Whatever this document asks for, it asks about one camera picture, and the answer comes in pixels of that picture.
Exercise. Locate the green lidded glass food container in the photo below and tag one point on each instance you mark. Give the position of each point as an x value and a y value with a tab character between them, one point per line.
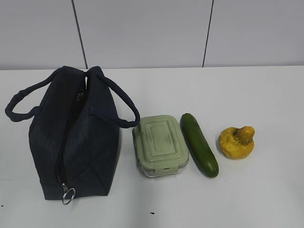
160	148

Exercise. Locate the green cucumber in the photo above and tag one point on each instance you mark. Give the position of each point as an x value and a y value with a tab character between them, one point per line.
198	146

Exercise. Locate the dark navy fabric lunch bag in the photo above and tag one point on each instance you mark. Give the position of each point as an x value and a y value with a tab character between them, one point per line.
74	136

